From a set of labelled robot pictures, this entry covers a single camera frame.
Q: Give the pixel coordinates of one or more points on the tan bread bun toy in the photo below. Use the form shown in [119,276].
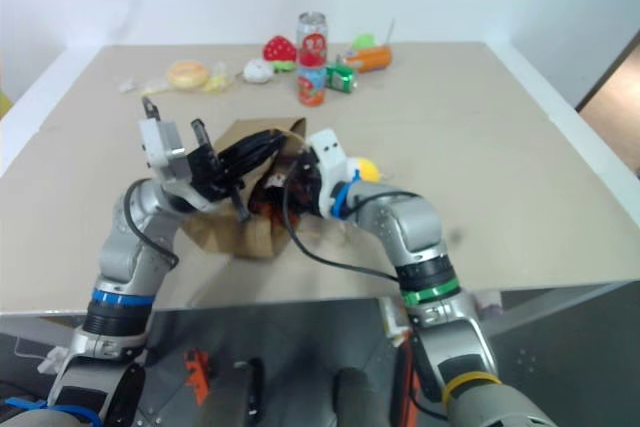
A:
[187,74]

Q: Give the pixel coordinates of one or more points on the brown wooden door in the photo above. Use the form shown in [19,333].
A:
[612,102]

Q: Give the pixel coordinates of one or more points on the green drink carton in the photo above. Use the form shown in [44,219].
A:
[341,78]

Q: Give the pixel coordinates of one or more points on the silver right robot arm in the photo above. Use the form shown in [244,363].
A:
[415,227]

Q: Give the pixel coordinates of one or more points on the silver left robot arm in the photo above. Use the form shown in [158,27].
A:
[125,247]

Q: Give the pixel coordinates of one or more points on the brown paper bag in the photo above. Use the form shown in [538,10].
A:
[255,242]

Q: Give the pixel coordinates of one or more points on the thin grey straw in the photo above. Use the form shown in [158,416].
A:
[389,30]

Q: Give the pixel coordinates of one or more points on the yellow and white plush toy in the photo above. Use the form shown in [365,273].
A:
[369,170]

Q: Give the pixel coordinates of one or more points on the pink and red drink can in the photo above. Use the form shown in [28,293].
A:
[312,42]

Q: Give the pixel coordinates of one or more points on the black rounded shape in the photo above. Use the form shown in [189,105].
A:
[252,387]

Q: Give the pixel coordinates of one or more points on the yellow wrapped snack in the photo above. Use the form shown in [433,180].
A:
[218,80]

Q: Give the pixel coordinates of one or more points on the white doughnut plush toy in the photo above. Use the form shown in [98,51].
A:
[257,71]

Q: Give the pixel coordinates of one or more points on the small clear plastic wrapper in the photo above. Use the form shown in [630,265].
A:
[125,85]

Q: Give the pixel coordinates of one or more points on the yellow-green object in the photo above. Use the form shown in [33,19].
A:
[4,102]

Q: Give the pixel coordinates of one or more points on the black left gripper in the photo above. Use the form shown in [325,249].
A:
[207,169]

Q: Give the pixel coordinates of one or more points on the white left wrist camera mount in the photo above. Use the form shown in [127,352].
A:
[160,143]

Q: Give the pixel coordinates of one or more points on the orange plastic part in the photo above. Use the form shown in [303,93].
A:
[198,372]

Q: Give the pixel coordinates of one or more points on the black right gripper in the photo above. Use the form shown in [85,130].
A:
[306,187]

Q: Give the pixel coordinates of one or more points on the red strawberry plush toy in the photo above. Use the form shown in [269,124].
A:
[278,49]

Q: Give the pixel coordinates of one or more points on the green plush toy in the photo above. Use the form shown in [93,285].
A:
[365,40]

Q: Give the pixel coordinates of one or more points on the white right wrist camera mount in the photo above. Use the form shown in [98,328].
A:
[327,147]

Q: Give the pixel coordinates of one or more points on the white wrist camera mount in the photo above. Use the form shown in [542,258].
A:
[327,147]
[160,143]

